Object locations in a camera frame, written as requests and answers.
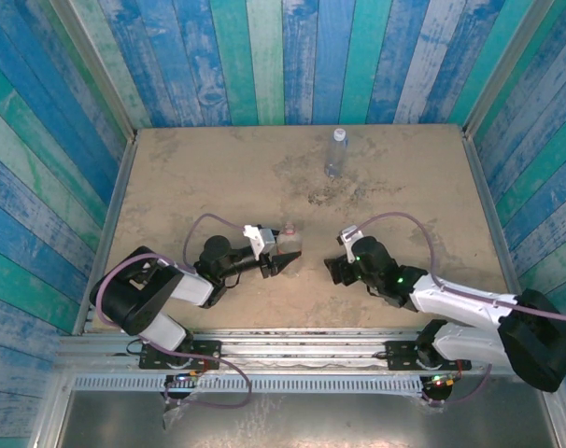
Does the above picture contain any black round cable mount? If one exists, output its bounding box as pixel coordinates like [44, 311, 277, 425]
[161, 385, 191, 407]
[422, 385, 452, 408]

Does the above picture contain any white slotted cable duct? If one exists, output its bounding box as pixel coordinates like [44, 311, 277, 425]
[72, 375, 424, 394]

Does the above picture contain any short clear plastic bottle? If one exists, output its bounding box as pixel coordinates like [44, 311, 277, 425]
[275, 221, 304, 257]

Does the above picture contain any grey metal sheet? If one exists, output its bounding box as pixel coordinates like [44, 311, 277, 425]
[53, 389, 562, 448]

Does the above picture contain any small circuit board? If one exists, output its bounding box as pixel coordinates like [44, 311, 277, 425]
[164, 371, 204, 389]
[427, 371, 458, 389]

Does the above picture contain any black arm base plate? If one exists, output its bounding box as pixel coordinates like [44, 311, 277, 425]
[139, 339, 222, 371]
[386, 340, 472, 372]

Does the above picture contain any tall clear plastic bottle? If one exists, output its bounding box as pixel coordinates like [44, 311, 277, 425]
[323, 137, 349, 178]

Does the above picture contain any aluminium table edge rail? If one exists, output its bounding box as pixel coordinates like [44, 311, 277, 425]
[460, 128, 522, 296]
[71, 134, 139, 336]

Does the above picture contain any aluminium corner post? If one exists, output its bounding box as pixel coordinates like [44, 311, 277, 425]
[49, 0, 138, 144]
[460, 0, 547, 139]

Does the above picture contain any aluminium mounting rail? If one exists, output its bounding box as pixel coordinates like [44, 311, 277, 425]
[58, 329, 522, 374]

